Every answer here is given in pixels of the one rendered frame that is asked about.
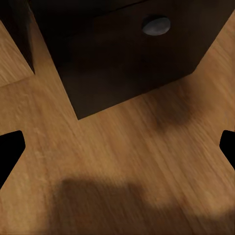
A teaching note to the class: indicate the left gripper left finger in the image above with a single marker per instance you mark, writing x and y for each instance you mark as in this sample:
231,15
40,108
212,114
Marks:
12,146

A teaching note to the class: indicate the cabinet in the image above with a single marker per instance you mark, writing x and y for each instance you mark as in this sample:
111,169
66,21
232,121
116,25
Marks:
15,64
110,51

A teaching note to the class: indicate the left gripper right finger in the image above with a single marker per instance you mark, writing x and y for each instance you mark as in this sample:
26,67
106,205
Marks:
227,146

